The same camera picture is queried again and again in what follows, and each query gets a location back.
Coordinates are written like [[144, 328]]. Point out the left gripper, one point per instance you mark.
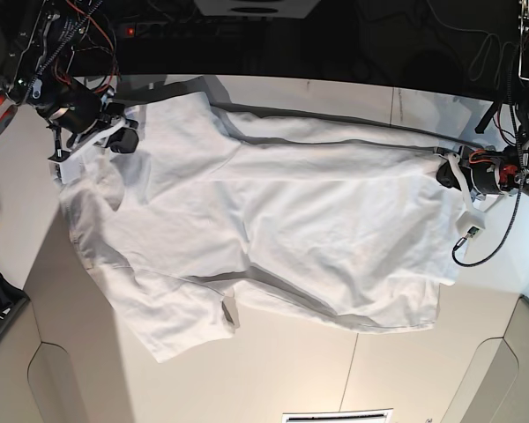
[[493, 173]]

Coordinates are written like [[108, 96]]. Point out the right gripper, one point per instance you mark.
[[78, 110]]

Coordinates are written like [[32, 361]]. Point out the white t-shirt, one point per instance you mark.
[[338, 223]]

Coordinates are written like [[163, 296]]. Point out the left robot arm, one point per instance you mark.
[[515, 95]]

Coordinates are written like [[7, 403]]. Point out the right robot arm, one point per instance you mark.
[[63, 64]]

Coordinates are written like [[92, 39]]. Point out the power strip with red light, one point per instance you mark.
[[158, 29]]

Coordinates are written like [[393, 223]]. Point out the white vent grille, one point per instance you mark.
[[369, 416]]

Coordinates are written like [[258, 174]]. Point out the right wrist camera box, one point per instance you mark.
[[66, 172]]

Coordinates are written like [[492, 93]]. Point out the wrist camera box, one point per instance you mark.
[[470, 223], [66, 172]]

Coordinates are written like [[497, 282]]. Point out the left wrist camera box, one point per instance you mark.
[[470, 223]]

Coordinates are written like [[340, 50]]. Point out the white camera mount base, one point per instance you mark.
[[287, 9]]

